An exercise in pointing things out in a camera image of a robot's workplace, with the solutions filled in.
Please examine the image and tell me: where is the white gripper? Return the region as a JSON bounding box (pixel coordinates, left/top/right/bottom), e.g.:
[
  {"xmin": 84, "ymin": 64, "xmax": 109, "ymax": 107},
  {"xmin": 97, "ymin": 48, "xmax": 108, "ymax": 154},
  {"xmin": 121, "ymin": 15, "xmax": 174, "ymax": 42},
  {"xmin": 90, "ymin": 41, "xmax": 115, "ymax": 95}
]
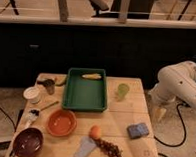
[{"xmin": 149, "ymin": 84, "xmax": 176, "ymax": 123}]

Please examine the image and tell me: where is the blue sponge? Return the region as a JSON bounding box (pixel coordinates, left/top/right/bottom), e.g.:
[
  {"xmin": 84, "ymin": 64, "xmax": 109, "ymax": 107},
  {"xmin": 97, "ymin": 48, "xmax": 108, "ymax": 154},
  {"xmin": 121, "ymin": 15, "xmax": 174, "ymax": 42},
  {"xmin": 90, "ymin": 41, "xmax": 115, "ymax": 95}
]
[{"xmin": 126, "ymin": 123, "xmax": 149, "ymax": 139}]

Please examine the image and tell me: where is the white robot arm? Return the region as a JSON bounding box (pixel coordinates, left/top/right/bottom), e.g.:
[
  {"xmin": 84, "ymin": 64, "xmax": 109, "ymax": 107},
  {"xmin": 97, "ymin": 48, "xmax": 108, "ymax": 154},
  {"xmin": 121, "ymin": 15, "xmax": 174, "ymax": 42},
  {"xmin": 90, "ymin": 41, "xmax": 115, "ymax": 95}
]
[{"xmin": 149, "ymin": 60, "xmax": 196, "ymax": 123}]

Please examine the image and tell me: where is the green plastic tray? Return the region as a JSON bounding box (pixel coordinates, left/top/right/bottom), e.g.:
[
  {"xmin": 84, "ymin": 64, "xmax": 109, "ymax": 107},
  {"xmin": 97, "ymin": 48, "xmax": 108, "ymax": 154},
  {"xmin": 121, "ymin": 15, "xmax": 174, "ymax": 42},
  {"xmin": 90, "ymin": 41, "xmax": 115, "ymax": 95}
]
[{"xmin": 62, "ymin": 67, "xmax": 107, "ymax": 112}]

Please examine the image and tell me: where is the green translucent cup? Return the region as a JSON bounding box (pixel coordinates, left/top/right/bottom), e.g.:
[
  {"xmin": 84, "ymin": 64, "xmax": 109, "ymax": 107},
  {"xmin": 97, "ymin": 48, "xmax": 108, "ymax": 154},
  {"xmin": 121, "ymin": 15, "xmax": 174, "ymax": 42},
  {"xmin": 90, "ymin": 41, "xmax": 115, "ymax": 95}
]
[{"xmin": 117, "ymin": 83, "xmax": 130, "ymax": 100}]

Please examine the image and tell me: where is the dark grape bunch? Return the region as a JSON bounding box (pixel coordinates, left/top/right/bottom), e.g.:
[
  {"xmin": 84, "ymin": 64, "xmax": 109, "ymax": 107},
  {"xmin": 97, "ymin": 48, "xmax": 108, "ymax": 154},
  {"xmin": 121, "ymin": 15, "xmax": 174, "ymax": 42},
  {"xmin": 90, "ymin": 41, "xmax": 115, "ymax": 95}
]
[{"xmin": 96, "ymin": 138, "xmax": 122, "ymax": 157}]

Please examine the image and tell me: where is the orange fruit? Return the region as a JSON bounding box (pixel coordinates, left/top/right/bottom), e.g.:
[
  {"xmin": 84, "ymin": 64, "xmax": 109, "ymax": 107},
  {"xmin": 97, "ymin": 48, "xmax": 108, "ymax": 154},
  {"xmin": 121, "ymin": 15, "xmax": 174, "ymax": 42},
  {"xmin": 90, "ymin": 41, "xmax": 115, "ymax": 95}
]
[{"xmin": 89, "ymin": 126, "xmax": 101, "ymax": 140}]

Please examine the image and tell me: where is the yellow corn cob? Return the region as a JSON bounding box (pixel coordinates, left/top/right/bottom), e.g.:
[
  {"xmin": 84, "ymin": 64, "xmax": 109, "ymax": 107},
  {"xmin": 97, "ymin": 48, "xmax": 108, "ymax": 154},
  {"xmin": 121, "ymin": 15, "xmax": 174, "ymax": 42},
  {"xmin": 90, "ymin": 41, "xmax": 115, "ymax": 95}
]
[{"xmin": 82, "ymin": 73, "xmax": 102, "ymax": 80}]

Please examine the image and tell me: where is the light blue cloth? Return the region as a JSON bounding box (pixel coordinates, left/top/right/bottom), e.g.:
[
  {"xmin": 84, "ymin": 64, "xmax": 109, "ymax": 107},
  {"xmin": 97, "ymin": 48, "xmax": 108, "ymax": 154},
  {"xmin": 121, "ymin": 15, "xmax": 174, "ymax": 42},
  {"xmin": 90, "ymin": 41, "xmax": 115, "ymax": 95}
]
[{"xmin": 74, "ymin": 136, "xmax": 96, "ymax": 157}]

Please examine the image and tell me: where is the orange ceramic bowl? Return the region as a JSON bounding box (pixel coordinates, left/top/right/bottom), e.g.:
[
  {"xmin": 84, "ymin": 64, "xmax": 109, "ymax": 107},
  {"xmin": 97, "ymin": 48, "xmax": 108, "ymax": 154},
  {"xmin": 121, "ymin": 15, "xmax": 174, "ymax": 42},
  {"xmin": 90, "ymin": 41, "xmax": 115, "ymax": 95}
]
[{"xmin": 46, "ymin": 110, "xmax": 77, "ymax": 137}]

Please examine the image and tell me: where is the green banana-shaped toy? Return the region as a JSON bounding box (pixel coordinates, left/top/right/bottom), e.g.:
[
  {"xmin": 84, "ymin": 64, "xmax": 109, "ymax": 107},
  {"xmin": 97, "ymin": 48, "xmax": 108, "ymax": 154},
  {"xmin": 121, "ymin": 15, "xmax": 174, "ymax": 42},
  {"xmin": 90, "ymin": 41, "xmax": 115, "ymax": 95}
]
[{"xmin": 55, "ymin": 77, "xmax": 66, "ymax": 87}]

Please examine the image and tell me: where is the black office chair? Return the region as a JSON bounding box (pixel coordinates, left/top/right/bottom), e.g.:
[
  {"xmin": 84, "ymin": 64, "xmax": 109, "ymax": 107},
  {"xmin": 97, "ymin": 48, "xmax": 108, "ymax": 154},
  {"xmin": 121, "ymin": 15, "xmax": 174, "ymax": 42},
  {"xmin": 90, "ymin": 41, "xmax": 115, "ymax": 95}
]
[{"xmin": 88, "ymin": 0, "xmax": 155, "ymax": 20}]

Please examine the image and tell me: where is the grey metal cup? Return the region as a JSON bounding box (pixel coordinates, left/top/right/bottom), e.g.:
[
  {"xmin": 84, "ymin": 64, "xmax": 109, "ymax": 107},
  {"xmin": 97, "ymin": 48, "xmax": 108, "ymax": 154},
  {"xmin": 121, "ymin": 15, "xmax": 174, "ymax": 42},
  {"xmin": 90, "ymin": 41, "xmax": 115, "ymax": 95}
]
[{"xmin": 43, "ymin": 79, "xmax": 55, "ymax": 95}]

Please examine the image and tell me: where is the white small cup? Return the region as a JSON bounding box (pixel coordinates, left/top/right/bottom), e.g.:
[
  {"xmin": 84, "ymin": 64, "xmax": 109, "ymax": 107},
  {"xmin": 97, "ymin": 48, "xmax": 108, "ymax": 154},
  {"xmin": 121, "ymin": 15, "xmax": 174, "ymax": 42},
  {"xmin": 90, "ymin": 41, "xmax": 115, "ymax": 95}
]
[{"xmin": 23, "ymin": 86, "xmax": 40, "ymax": 104}]

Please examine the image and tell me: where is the dark purple bowl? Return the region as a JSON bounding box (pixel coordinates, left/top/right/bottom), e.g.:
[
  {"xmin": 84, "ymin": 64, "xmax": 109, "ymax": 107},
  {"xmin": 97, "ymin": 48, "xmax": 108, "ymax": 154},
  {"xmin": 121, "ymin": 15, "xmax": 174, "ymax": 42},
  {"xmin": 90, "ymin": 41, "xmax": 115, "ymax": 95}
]
[{"xmin": 12, "ymin": 128, "xmax": 44, "ymax": 157}]

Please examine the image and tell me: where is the black cable on floor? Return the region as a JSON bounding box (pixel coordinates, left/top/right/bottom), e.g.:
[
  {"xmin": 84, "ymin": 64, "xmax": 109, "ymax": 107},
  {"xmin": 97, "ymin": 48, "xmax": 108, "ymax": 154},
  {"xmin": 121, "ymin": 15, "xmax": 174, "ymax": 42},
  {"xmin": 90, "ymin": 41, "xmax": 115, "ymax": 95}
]
[{"xmin": 152, "ymin": 101, "xmax": 190, "ymax": 149}]

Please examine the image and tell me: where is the white brush with wooden handle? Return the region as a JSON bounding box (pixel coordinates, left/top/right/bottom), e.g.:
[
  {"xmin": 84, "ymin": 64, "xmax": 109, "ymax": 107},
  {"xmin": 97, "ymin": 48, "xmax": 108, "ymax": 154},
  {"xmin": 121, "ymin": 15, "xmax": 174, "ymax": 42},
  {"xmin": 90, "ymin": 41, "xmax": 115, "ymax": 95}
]
[{"xmin": 24, "ymin": 101, "xmax": 57, "ymax": 129}]

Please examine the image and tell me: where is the black cable left floor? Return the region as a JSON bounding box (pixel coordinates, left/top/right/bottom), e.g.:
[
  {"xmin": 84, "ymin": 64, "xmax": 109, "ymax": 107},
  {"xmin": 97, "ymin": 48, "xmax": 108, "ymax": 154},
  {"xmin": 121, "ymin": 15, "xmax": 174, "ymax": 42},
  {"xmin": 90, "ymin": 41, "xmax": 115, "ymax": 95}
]
[{"xmin": 0, "ymin": 99, "xmax": 19, "ymax": 132}]

